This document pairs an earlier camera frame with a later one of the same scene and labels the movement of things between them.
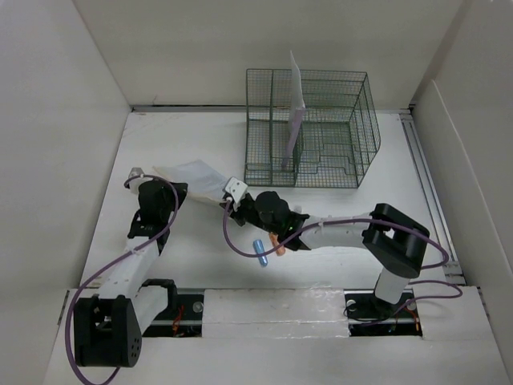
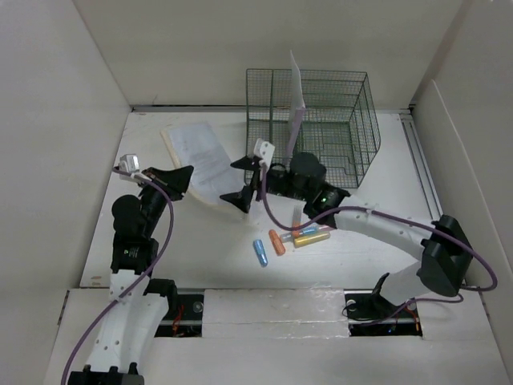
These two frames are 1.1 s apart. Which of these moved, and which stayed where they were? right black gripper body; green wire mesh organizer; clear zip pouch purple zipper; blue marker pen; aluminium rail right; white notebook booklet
Moved: right black gripper body; white notebook booklet
Stayed: blue marker pen; green wire mesh organizer; clear zip pouch purple zipper; aluminium rail right
